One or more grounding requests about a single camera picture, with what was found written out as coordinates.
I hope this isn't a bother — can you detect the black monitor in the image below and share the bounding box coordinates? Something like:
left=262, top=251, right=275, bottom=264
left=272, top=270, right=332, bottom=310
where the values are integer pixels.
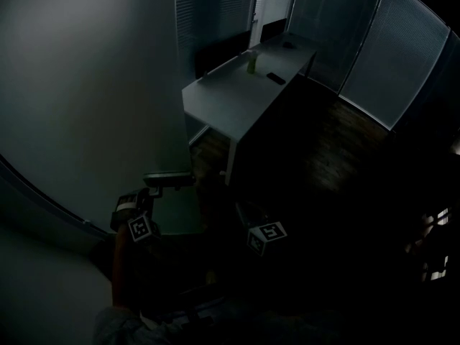
left=193, top=30, right=252, bottom=79

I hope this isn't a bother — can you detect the wide glass partition with blinds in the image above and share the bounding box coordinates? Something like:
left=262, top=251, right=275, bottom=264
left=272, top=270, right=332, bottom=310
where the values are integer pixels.
left=174, top=0, right=260, bottom=75

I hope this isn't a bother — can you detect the glass partition panel with blinds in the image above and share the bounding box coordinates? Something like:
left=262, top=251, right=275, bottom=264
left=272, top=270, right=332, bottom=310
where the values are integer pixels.
left=287, top=0, right=388, bottom=93
left=339, top=0, right=453, bottom=132

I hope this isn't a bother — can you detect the person's left forearm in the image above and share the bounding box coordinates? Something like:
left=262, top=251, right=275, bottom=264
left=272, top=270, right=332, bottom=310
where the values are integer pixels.
left=110, top=226, right=137, bottom=308

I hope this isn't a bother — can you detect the grey office desk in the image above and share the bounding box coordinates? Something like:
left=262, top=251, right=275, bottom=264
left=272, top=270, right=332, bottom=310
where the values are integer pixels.
left=180, top=30, right=318, bottom=187

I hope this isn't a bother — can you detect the green bottle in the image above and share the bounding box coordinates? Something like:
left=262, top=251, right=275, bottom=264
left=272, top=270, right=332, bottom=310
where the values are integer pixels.
left=245, top=49, right=259, bottom=75

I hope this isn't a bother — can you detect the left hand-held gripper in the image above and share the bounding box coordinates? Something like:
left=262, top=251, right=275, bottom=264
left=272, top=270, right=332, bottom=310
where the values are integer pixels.
left=126, top=186, right=164, bottom=244

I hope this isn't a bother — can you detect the metal door lever handle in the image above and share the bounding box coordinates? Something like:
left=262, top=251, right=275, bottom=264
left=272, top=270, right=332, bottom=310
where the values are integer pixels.
left=142, top=170, right=197, bottom=191

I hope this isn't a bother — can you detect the black remote control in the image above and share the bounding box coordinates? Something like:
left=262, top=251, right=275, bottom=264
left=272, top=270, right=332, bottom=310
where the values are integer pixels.
left=265, top=71, right=287, bottom=86

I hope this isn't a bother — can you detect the person's left hand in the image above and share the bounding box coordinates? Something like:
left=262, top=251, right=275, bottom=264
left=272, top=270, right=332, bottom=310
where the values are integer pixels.
left=109, top=191, right=141, bottom=231

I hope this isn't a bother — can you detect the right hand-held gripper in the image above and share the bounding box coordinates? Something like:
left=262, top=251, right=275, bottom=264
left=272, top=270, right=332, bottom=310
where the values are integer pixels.
left=234, top=202, right=288, bottom=258

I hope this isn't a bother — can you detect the person's grey sweater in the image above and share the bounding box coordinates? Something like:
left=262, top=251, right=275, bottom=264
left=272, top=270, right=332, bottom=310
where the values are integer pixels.
left=92, top=305, right=346, bottom=345

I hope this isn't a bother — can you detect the frosted glass door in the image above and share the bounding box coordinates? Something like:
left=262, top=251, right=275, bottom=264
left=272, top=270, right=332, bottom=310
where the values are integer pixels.
left=0, top=0, right=203, bottom=237

